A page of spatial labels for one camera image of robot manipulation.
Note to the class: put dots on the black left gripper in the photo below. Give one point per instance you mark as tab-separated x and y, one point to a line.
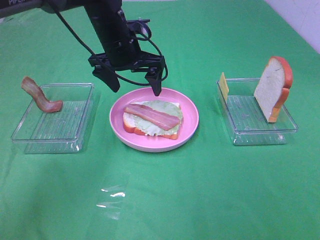
119	39

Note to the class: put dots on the toy bacon strip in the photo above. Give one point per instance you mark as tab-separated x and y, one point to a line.
163	120
47	106

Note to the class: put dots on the left clear plastic tray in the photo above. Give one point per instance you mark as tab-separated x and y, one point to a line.
62	132

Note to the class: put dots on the yellow toy cheese slice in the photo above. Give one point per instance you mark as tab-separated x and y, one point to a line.
223	86

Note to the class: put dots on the toy bread slice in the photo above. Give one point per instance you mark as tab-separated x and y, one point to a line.
130	128
273	87

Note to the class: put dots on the toy lettuce leaf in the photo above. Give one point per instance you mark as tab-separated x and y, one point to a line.
170	108

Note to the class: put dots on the clear tape patch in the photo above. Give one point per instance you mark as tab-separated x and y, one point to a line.
111	195

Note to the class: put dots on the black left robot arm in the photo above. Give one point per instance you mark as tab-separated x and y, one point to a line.
103	9

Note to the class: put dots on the clear plastic tray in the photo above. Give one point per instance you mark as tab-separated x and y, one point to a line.
245	122
62	132

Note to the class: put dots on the pink round plate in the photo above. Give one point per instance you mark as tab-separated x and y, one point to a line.
154	144

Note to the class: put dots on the right clear plastic tray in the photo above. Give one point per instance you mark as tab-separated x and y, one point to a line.
245	122

